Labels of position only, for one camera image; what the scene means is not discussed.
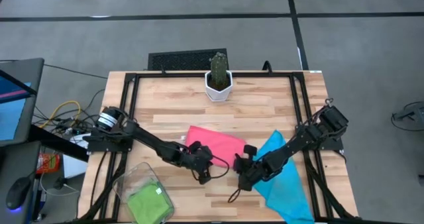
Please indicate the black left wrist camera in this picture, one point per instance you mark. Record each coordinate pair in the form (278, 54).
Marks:
(203, 177)

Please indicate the black computer mouse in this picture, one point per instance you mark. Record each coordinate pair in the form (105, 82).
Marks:
(16, 194)

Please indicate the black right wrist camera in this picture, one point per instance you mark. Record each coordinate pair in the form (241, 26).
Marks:
(244, 185)

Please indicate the white hexagonal plant pot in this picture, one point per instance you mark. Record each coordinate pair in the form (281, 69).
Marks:
(215, 96)

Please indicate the green cactus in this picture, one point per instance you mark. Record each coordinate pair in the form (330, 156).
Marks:
(218, 68)

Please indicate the orange snack packet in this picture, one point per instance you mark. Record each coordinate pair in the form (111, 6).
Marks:
(48, 162)

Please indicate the computer monitor with blue screen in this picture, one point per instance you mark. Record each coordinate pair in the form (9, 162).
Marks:
(16, 101)

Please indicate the dark grey desk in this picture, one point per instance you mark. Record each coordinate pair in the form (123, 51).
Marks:
(16, 164)

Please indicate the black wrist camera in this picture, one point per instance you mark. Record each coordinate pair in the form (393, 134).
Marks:
(203, 177)
(244, 185)

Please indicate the blue microfiber towel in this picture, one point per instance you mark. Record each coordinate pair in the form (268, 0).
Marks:
(285, 191)

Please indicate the black aluminium table frame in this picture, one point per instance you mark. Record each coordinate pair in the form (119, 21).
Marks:
(185, 75)

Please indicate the white box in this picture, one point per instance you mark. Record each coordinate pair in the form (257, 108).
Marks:
(74, 164)

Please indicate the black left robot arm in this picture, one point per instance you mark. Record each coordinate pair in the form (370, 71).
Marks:
(145, 139)

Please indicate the black perforated floor mat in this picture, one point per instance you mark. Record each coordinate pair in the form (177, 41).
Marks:
(182, 60)

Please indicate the black diagonal beam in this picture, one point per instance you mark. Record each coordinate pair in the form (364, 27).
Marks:
(56, 141)

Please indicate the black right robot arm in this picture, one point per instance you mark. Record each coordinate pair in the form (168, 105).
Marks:
(308, 138)

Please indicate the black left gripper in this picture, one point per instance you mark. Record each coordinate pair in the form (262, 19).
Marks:
(195, 162)

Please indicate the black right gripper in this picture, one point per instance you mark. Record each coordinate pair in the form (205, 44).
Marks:
(258, 171)

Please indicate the bright green microfiber towel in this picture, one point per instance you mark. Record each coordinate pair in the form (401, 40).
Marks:
(149, 204)

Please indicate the pink microfiber towel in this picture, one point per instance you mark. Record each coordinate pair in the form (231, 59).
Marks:
(222, 142)

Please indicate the black floor stand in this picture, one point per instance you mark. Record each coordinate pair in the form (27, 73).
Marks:
(410, 116)

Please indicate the clear plastic bin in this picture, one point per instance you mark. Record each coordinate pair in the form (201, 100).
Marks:
(126, 181)

